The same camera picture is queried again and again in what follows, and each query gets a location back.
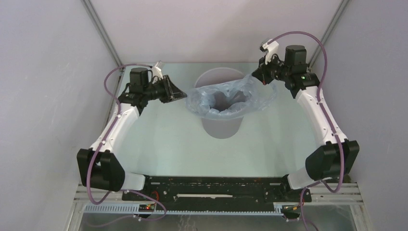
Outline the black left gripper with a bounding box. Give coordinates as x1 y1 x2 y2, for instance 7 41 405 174
143 75 187 104

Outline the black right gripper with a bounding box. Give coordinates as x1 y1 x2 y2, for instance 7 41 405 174
253 52 291 85

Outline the light blue plastic trash bag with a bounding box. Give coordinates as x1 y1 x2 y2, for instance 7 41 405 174
185 75 278 120

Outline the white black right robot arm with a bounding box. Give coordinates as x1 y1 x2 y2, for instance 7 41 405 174
252 41 359 201

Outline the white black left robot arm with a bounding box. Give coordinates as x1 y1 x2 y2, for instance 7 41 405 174
76 64 187 201

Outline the grey plastic trash bin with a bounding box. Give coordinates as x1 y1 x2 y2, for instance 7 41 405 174
194 67 244 139

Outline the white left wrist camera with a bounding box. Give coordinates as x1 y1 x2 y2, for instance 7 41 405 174
151 61 164 84

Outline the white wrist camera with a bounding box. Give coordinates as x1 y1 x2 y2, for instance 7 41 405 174
151 61 164 84
259 39 279 64

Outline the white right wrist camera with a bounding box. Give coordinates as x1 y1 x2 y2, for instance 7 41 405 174
259 39 279 64

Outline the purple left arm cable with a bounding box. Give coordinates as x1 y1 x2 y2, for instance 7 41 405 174
87 64 157 205

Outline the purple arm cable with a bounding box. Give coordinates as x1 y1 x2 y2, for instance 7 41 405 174
87 64 157 205
271 31 345 231

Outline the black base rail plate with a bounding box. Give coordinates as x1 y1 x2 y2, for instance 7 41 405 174
141 176 312 211

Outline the right corner aluminium post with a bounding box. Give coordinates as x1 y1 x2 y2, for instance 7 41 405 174
309 0 351 67

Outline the corner aluminium post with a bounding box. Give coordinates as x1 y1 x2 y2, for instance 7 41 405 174
81 0 123 66
309 0 351 67

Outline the left corner aluminium post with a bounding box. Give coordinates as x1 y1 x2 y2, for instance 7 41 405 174
81 0 123 66

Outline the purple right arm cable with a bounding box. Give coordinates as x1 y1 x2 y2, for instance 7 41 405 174
271 31 345 231

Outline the white slotted cable duct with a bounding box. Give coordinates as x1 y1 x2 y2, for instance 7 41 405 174
83 203 300 216

